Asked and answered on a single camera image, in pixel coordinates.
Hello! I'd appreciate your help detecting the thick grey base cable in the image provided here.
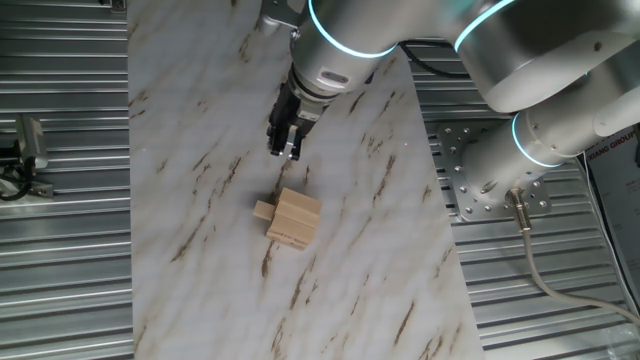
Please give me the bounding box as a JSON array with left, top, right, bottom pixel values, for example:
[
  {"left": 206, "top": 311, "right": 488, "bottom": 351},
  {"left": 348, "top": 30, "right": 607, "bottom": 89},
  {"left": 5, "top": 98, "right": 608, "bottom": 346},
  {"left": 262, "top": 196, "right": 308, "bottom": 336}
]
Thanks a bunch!
[{"left": 504, "top": 188, "right": 640, "bottom": 329}]

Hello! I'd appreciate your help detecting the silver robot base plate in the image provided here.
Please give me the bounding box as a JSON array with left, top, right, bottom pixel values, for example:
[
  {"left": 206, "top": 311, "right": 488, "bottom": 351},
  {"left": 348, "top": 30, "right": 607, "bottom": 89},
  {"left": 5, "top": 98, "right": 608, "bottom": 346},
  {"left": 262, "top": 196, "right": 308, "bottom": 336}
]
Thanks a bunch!
[{"left": 437, "top": 122, "right": 553, "bottom": 223}]

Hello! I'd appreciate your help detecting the printed white poster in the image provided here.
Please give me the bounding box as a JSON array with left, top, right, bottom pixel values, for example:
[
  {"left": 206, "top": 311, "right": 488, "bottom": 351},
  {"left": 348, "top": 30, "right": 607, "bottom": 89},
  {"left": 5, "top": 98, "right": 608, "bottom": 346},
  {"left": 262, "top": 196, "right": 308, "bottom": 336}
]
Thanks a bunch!
[{"left": 583, "top": 128, "right": 640, "bottom": 311}]

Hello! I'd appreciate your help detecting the protruding wooden Jenga block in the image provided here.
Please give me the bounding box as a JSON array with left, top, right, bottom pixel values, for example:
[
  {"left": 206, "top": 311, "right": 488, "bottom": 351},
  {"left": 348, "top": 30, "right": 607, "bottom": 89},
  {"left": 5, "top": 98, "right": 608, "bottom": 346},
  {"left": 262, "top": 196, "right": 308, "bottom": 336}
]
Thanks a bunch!
[{"left": 252, "top": 199, "right": 277, "bottom": 222}]

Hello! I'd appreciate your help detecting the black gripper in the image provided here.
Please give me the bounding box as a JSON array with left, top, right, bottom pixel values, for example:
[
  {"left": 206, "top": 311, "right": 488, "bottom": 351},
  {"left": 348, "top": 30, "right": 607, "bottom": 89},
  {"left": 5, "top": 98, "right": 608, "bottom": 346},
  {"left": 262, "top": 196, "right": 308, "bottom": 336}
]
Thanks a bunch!
[{"left": 267, "top": 82, "right": 321, "bottom": 162}]

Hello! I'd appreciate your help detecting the long black gripper cable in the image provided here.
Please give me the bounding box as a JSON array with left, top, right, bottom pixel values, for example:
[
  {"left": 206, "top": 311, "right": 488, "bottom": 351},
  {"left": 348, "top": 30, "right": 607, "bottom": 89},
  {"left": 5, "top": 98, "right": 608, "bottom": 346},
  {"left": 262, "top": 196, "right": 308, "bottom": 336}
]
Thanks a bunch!
[{"left": 398, "top": 42, "right": 467, "bottom": 79}]

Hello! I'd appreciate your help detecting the marble pattern table mat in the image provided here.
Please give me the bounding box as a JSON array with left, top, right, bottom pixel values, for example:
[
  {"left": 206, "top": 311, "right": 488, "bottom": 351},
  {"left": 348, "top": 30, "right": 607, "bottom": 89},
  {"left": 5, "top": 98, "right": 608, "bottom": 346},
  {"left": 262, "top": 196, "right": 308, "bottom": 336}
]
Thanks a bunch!
[{"left": 127, "top": 0, "right": 486, "bottom": 360}]

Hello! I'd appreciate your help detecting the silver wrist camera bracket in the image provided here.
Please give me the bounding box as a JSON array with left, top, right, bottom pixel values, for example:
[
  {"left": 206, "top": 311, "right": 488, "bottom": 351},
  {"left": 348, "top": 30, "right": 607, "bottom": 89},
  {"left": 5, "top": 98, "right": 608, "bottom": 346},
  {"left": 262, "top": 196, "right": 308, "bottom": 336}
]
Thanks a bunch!
[{"left": 257, "top": 0, "right": 306, "bottom": 36}]

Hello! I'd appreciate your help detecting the black exterior camera cable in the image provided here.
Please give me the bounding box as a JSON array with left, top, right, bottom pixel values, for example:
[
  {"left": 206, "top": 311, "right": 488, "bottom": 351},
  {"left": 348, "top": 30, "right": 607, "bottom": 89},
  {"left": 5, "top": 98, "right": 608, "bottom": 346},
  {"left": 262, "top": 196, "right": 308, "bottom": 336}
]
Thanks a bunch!
[{"left": 0, "top": 157, "right": 37, "bottom": 202}]

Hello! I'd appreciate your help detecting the metal camera mount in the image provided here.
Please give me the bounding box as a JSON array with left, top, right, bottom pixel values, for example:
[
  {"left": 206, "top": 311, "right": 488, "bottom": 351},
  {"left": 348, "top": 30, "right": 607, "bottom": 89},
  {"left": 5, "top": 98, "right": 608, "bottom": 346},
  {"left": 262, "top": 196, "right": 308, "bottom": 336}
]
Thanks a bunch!
[{"left": 0, "top": 177, "right": 55, "bottom": 201}]

